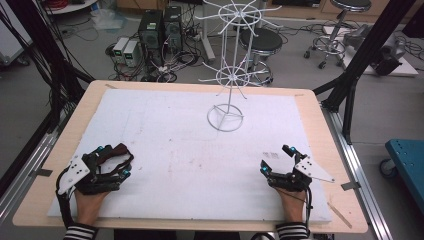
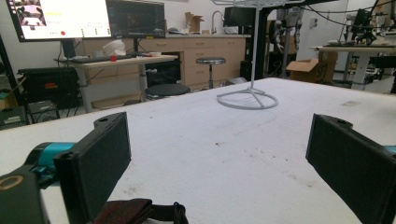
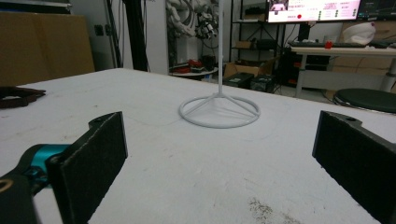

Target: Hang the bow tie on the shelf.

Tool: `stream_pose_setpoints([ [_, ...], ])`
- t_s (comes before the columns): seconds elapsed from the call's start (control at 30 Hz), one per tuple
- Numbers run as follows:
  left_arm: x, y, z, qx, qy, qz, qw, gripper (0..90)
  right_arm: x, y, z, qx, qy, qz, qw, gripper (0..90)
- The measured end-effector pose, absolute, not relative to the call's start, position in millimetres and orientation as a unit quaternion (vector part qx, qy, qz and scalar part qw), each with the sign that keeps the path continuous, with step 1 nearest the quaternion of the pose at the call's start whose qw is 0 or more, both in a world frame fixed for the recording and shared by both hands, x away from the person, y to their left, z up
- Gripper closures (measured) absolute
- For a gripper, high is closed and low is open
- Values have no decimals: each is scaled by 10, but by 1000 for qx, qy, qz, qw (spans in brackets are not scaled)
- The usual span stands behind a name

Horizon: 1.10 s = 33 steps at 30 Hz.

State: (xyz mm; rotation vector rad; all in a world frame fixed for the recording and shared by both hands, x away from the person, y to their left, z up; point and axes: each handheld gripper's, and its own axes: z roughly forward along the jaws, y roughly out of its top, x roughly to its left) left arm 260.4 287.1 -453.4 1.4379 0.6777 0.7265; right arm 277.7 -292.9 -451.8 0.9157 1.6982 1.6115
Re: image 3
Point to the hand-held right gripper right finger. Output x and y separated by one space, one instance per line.
358 155

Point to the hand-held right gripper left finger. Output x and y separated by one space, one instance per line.
90 165

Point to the dark green round stool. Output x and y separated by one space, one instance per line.
367 99

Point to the white desk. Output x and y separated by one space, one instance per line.
342 53

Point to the small red object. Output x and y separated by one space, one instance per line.
328 44

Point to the black keyboard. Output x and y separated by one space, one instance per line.
320 44

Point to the black storage box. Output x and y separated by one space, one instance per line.
263 83
238 80

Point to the white plush toy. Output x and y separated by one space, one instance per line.
359 32

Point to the brown cardboard panel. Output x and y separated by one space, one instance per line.
43 46

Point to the black vertical pole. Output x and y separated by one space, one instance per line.
136 34

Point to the round white side table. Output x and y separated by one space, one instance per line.
194 73

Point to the white metal stand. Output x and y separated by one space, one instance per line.
220 105

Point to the open cardboard box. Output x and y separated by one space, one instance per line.
241 69

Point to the computer monitor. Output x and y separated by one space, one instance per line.
313 10

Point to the black metal shelf rack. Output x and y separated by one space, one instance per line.
253 34

